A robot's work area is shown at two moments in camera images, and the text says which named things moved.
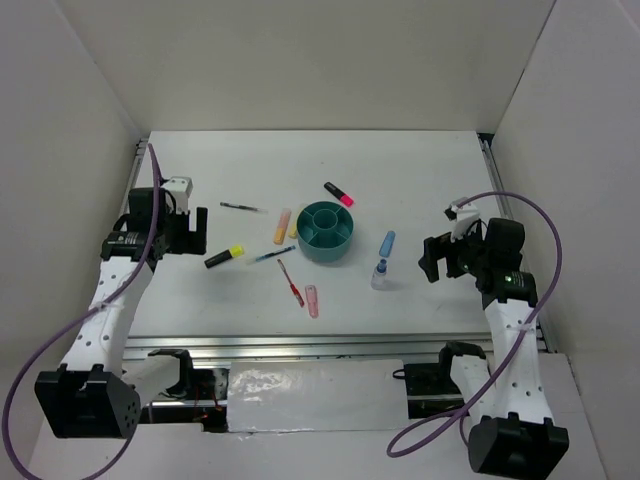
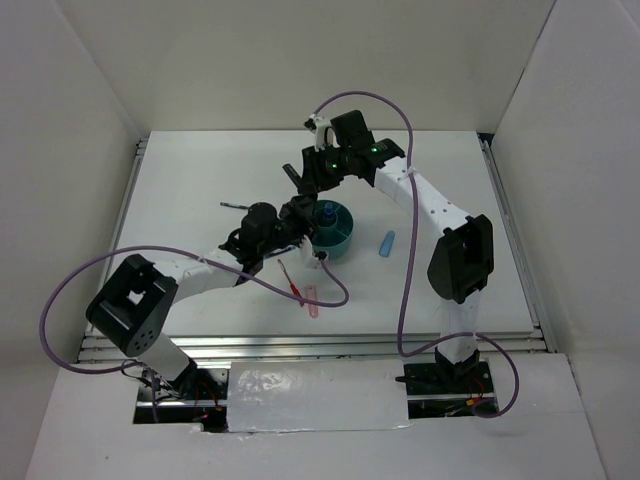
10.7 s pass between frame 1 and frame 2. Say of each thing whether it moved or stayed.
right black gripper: moved
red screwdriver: stayed
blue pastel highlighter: stayed
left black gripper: moved
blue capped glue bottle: moved
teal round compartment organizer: stayed
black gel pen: stayed
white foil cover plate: stayed
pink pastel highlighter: stayed
